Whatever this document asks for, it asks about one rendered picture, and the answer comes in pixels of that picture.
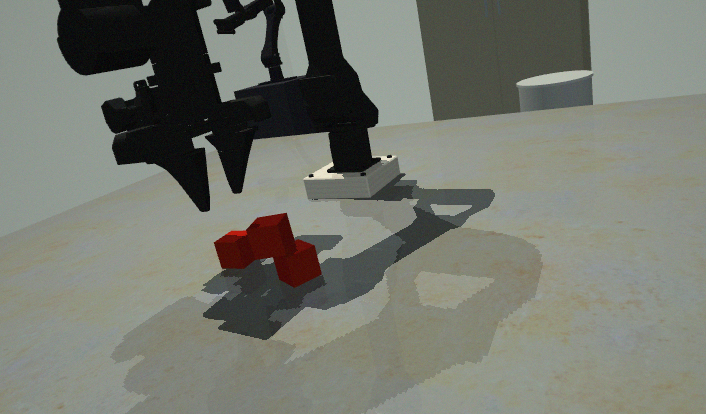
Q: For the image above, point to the red cube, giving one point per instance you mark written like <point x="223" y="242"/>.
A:
<point x="300" y="264"/>
<point x="270" y="236"/>
<point x="234" y="250"/>

